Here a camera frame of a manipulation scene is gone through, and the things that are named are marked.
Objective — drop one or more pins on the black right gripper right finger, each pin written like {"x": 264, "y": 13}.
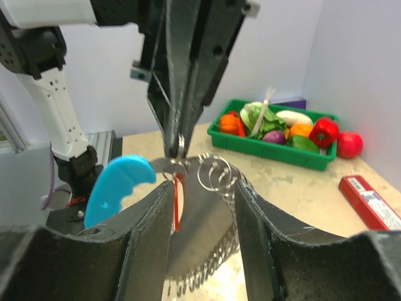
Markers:
{"x": 287, "y": 259}

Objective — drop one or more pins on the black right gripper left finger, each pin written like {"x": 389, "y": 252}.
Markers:
{"x": 123, "y": 258}

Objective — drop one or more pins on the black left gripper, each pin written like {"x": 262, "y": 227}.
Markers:
{"x": 185, "y": 52}

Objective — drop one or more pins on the red key tag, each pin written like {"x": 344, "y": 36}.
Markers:
{"x": 178, "y": 201}

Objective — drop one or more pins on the silver key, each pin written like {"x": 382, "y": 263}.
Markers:
{"x": 178, "y": 166}

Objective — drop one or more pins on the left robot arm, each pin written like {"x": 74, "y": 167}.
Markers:
{"x": 34, "y": 49}

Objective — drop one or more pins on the green leafy cabbage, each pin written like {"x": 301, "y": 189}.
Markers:
{"x": 259, "y": 119}

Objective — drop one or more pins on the small orange pepper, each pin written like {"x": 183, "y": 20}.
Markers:
{"x": 228, "y": 124}

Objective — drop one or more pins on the green plastic tray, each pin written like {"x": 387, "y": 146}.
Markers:
{"x": 259, "y": 148}

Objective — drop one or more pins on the red rectangular box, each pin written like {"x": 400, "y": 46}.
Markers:
{"x": 372, "y": 209}

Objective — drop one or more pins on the red chili pepper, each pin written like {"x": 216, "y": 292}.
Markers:
{"x": 236, "y": 125}

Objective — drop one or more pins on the green bell pepper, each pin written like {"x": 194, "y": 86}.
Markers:
{"x": 303, "y": 143}

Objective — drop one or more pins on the purple onion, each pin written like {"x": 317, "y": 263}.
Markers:
{"x": 275, "y": 137}

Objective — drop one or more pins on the purple box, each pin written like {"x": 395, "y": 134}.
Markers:
{"x": 291, "y": 102}

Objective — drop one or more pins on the white radish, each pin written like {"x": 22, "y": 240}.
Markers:
{"x": 292, "y": 118}

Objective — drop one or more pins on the orange bell pepper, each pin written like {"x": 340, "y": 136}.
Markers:
{"x": 299, "y": 129}

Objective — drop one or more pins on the red tomato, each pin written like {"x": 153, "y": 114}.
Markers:
{"x": 349, "y": 145}

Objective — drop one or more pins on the red bell pepper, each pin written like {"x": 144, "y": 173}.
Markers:
{"x": 324, "y": 132}

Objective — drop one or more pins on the aluminium frame rail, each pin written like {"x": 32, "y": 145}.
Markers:
{"x": 65, "y": 145}

